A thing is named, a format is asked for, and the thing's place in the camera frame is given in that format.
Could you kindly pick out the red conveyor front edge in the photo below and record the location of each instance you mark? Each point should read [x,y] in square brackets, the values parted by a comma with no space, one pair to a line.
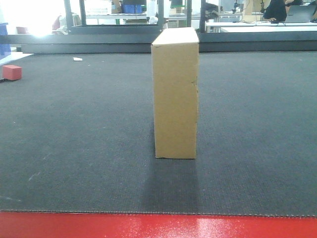
[62,225]

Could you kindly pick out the grey laptop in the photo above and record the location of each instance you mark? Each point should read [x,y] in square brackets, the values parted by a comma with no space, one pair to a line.
[300,13]

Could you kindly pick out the tall brown cardboard box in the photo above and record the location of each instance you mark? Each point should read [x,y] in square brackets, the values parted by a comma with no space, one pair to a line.
[175,66]

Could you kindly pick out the white work table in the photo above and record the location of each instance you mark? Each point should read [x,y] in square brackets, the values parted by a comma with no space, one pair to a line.
[259,26]

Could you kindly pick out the person in black shirt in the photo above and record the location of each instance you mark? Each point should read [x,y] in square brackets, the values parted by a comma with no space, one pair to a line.
[277,9]

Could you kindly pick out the black conveyor belt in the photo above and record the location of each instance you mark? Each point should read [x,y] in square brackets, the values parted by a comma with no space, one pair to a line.
[78,136]

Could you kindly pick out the small red cube box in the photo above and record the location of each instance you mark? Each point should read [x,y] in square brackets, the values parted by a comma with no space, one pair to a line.
[11,72]

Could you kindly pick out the blue storage crate background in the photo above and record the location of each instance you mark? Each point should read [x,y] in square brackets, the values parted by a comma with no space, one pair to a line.
[132,9]

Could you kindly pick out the black metal conveyor frame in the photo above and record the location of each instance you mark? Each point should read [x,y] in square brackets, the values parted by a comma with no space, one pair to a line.
[130,39]

